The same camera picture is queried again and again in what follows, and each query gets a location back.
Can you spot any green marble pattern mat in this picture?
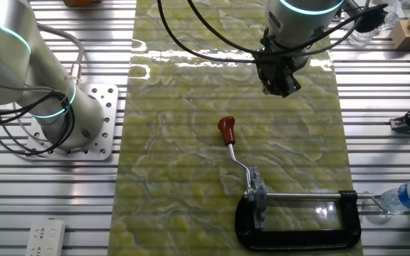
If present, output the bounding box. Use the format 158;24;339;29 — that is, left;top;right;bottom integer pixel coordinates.
107;0;365;256

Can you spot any clear plastic water bottle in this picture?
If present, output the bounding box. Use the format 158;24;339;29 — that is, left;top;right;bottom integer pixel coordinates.
379;178;410;215

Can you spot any black base cable bundle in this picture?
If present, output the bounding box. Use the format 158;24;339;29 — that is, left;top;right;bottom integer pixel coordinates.
0;90;76;158

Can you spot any large wooden block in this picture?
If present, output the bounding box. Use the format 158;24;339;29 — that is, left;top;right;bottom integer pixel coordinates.
389;19;410;50

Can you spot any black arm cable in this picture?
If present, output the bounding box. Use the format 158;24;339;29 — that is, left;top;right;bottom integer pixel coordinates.
186;0;389;58
156;0;263;65

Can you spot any black C-clamp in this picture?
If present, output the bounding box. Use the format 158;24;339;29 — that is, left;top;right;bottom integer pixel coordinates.
234;190;388;252

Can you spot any thick grey cable metal plug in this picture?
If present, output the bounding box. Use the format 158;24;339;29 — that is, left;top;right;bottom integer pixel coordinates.
36;23;85;88

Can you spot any clear glass mug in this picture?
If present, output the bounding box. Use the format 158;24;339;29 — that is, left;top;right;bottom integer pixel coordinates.
347;9;399;46

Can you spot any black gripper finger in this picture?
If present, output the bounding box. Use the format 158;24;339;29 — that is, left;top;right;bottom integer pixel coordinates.
261;75;281;95
279;73;303;99

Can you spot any white power strip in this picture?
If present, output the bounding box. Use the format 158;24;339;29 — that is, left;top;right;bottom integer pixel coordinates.
25;218;67;256

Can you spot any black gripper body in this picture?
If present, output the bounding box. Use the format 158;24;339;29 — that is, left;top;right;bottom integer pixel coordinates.
254;35;312;78

